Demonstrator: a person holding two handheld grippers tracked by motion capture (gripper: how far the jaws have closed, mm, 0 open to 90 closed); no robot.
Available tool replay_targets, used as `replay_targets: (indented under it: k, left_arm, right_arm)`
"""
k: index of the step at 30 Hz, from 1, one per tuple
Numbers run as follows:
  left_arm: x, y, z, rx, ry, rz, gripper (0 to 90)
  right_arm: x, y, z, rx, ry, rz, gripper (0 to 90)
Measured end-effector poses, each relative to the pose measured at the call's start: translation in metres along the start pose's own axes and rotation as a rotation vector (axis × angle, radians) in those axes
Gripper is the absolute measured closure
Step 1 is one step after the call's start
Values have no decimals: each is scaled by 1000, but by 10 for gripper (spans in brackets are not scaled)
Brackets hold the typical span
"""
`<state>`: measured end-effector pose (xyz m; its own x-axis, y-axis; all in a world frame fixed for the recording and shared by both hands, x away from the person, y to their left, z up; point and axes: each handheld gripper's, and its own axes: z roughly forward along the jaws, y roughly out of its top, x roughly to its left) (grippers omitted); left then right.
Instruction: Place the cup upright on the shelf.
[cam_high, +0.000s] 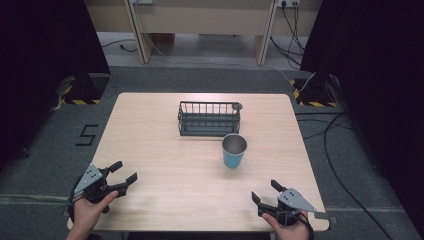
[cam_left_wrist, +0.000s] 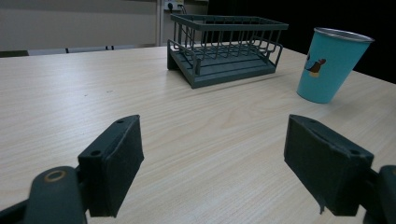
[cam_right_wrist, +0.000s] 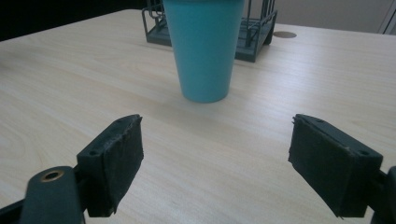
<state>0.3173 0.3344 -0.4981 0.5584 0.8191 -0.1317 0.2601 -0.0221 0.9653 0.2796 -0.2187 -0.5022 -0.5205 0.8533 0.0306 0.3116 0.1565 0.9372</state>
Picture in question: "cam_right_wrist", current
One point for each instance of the teal plastic cup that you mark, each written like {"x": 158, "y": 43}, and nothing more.
{"x": 204, "y": 49}

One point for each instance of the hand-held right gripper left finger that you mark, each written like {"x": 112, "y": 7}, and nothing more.
{"x": 115, "y": 168}

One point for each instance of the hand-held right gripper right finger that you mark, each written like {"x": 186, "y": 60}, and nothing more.
{"x": 330, "y": 168}

